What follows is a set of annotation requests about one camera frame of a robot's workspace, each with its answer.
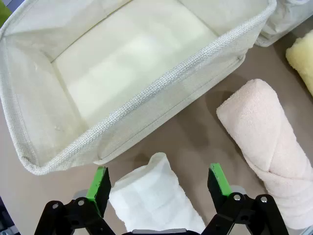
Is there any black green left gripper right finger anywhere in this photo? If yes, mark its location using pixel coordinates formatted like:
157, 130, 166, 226
202, 163, 291, 235

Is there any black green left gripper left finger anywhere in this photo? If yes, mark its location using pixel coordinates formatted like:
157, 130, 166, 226
34, 166, 128, 235

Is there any white towel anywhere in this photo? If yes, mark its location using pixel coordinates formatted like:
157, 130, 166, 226
109, 152, 206, 235

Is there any pink towel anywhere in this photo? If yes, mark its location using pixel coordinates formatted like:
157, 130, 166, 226
216, 78, 313, 230

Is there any yellow towel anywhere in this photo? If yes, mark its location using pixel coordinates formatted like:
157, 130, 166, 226
285, 31, 313, 97

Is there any cream fabric basket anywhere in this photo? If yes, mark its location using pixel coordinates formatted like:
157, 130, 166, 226
0, 0, 278, 176
254, 0, 313, 47

